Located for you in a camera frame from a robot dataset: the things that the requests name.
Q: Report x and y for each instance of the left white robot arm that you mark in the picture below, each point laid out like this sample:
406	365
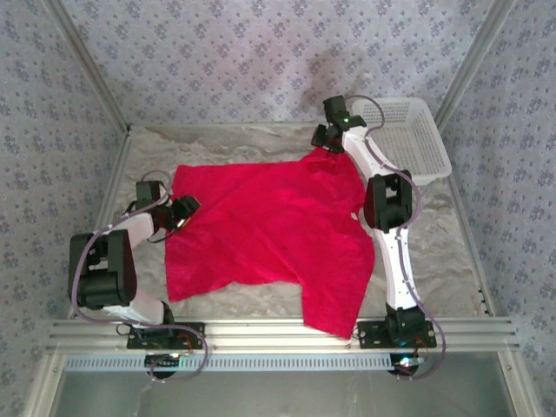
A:
134	228

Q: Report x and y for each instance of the aluminium frame post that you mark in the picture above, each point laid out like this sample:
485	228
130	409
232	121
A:
471	65
90	65

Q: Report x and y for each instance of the aluminium frame leg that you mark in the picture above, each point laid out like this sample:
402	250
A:
519	386
45	386

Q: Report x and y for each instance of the aluminium extrusion mounting rail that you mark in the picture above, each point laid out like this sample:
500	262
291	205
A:
260	334

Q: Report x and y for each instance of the red t-shirt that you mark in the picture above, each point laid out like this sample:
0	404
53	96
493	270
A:
269	217

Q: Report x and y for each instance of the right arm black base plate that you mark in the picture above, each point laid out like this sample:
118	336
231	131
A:
373	334

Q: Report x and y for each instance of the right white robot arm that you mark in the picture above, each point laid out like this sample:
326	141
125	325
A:
397	269

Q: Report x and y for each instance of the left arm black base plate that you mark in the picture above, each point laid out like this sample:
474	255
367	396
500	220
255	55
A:
191	339

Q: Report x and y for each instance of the table side aluminium rail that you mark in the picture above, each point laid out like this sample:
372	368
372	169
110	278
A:
121	152
472	247

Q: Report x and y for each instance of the white perforated plastic basket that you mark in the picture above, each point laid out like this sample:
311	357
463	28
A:
412	139

